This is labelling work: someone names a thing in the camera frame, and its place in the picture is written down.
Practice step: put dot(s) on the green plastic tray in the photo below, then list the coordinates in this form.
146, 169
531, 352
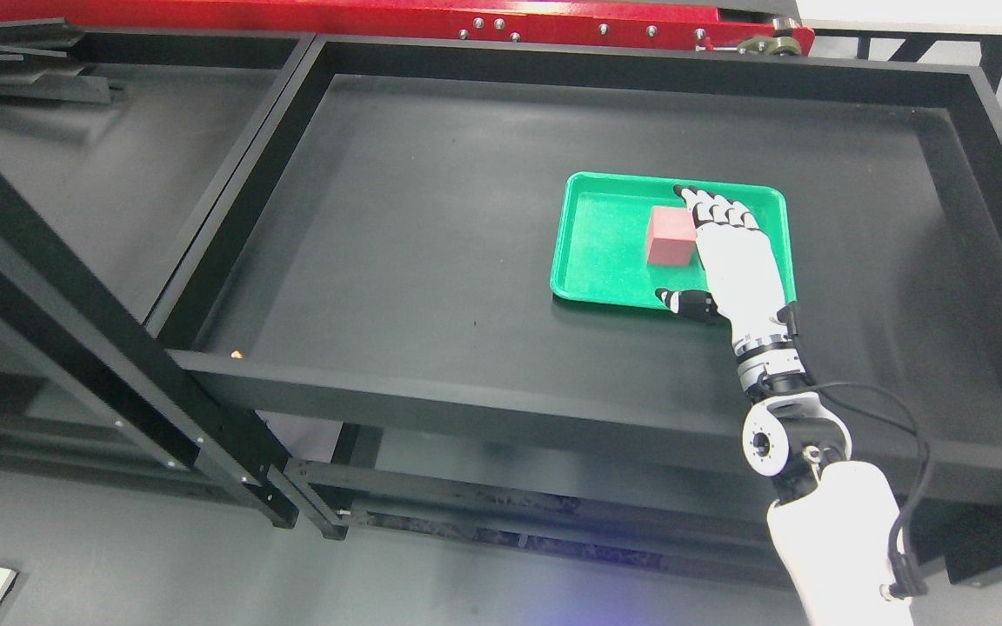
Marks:
600, 249

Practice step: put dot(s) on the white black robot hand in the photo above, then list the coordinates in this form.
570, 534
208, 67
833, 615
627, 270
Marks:
742, 275

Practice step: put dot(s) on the black metal shelf left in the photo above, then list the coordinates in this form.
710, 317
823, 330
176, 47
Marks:
128, 157

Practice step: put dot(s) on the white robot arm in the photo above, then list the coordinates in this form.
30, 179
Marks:
830, 520

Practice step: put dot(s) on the pink foam block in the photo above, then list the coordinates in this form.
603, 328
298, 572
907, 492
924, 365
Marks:
670, 238

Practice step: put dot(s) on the black metal shelf right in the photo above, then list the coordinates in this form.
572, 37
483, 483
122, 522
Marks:
396, 279

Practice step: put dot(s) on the black metal shelf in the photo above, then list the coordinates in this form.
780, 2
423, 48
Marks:
396, 279
128, 157

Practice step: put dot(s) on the red conveyor frame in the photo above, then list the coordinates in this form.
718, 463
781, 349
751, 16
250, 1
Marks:
694, 26

